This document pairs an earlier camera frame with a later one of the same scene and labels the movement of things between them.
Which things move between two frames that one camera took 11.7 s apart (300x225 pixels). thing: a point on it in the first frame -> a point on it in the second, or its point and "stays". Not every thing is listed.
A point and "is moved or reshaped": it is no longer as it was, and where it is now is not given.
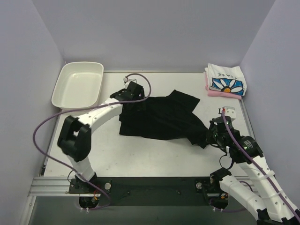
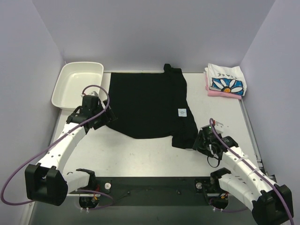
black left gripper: x=137 y=94 -> x=103 y=115
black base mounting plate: x=151 y=191 stays
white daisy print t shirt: x=226 y=78 stays
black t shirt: x=164 y=117 is moved or reshaped
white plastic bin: x=78 y=85 stays
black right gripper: x=211 y=135 -> x=200 y=143
